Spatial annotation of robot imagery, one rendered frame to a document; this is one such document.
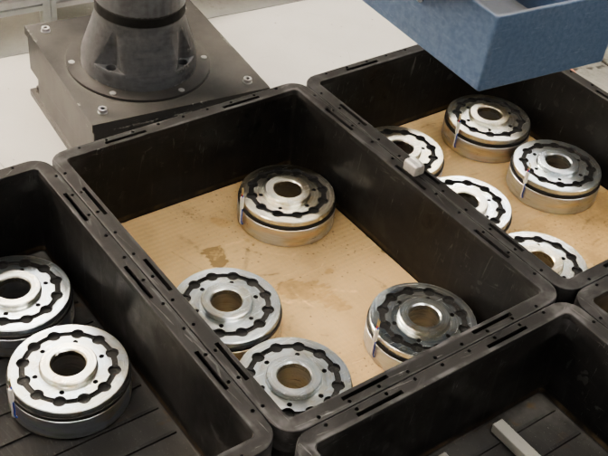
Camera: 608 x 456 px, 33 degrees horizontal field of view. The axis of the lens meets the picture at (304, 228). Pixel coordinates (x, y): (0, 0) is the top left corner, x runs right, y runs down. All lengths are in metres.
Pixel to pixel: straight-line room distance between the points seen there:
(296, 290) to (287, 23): 0.80
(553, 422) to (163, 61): 0.68
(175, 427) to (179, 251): 0.22
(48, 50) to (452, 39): 0.68
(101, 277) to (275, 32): 0.86
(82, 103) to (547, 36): 0.63
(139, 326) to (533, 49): 0.41
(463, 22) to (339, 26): 0.87
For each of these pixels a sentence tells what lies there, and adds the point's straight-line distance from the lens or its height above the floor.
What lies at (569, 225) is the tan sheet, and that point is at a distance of 1.16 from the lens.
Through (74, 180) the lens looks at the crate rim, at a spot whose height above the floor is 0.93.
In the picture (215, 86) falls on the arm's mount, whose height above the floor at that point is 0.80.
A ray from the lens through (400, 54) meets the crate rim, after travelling 1.21.
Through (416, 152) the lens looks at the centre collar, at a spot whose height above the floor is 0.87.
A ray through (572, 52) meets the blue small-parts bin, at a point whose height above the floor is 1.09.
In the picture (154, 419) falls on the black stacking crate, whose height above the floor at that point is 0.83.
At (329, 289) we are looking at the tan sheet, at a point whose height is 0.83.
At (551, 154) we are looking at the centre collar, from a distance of 1.20.
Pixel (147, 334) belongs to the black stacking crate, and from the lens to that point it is 0.87.
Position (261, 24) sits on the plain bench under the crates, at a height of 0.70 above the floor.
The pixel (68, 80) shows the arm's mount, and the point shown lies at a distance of 1.35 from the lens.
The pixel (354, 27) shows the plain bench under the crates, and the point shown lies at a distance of 1.74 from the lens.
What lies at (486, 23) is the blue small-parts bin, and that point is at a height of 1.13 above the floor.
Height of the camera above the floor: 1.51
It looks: 39 degrees down
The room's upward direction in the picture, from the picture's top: 7 degrees clockwise
